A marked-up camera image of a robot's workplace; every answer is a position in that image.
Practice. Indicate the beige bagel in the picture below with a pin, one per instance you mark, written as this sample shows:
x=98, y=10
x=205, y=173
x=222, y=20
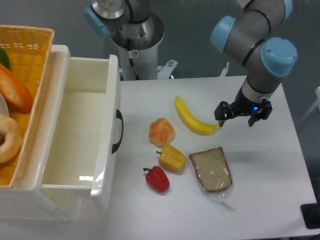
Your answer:
x=11, y=132

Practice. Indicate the round knotted bread roll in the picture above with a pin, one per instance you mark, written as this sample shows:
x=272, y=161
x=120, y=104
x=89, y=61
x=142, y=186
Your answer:
x=161, y=132

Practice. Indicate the white drawer cabinet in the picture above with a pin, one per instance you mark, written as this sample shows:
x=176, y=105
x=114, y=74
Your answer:
x=28, y=199

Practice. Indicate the white plastic drawer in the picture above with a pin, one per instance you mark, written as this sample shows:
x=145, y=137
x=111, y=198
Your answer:
x=80, y=161

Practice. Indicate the yellow wicker basket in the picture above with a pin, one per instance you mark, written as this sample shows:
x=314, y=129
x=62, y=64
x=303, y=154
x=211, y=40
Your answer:
x=28, y=49

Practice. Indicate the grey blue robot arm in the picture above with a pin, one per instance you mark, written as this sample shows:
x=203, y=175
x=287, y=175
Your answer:
x=246, y=40

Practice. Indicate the yellow banana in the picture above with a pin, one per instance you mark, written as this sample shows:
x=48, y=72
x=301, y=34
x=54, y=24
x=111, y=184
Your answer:
x=191, y=121

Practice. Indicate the white table frame bracket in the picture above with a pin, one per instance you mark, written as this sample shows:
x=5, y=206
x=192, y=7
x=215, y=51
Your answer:
x=167, y=71

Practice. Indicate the yellow bell pepper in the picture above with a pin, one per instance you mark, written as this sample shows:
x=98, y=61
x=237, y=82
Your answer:
x=171, y=158

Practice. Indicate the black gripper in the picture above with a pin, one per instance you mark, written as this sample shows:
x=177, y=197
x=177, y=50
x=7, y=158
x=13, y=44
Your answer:
x=256, y=110

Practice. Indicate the orange baguette loaf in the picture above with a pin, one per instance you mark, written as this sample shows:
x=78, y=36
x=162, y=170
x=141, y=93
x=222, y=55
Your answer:
x=15, y=93

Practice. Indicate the black device at edge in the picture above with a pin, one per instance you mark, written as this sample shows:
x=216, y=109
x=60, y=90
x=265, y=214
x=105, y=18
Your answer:
x=311, y=215

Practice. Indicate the toast slice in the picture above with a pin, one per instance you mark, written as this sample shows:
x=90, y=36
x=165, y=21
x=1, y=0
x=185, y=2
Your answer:
x=213, y=174

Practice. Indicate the red bell pepper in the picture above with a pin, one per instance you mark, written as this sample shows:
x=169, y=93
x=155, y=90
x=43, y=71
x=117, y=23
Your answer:
x=157, y=178

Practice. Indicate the green vegetable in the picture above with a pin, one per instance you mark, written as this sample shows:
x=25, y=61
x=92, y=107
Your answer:
x=4, y=58

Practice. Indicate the white plate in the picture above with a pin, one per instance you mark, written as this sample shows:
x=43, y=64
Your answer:
x=3, y=107

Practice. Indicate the black drawer handle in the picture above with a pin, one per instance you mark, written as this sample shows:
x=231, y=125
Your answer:
x=119, y=131

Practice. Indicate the white chair frame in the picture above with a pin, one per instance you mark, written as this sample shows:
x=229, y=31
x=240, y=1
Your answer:
x=311, y=112

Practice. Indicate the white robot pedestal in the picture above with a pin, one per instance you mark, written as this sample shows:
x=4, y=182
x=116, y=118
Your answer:
x=137, y=44

